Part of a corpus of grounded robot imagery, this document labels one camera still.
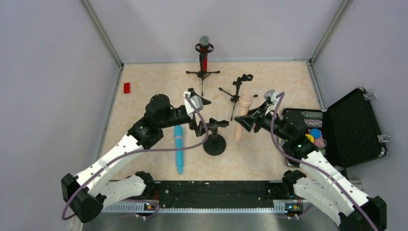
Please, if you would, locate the blue microphone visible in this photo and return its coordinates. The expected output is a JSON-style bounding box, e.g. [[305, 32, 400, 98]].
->
[[174, 125, 184, 175]]

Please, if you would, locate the shock mount tripod stand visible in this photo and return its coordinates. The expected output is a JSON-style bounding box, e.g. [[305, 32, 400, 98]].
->
[[186, 42, 220, 96]]

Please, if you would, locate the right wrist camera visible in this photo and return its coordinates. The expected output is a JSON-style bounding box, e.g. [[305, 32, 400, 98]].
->
[[264, 89, 279, 110]]

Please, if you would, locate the black tripod mic stand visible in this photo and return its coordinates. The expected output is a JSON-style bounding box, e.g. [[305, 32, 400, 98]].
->
[[218, 74, 254, 121]]

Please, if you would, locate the black carrying case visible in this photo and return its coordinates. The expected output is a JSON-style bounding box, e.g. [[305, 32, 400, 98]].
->
[[299, 87, 388, 168]]

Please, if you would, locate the red glitter microphone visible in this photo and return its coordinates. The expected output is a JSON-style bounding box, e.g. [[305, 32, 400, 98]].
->
[[199, 36, 209, 72]]

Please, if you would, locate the small red block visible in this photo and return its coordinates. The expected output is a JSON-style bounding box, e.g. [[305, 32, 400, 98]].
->
[[123, 82, 131, 94]]

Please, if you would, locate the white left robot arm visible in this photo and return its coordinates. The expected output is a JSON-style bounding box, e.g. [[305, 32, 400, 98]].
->
[[61, 88, 211, 223]]

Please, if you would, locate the beige microphone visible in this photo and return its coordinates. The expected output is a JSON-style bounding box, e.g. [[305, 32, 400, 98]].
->
[[234, 90, 254, 142]]

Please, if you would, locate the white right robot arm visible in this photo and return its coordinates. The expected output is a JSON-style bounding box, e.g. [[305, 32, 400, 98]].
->
[[234, 103, 387, 231]]

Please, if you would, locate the round base mic stand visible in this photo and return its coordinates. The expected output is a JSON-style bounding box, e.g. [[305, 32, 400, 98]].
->
[[203, 117, 229, 156]]

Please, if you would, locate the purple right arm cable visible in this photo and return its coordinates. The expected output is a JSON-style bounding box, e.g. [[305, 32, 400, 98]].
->
[[270, 91, 380, 231]]

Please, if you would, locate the yellow round chip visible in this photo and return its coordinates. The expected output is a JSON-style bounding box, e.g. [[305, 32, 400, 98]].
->
[[305, 134, 315, 143]]

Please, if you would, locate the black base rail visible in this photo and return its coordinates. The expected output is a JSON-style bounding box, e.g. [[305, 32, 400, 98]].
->
[[153, 180, 305, 209]]

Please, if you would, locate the blue round chip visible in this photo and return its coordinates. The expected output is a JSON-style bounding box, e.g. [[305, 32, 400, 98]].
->
[[309, 128, 322, 139]]

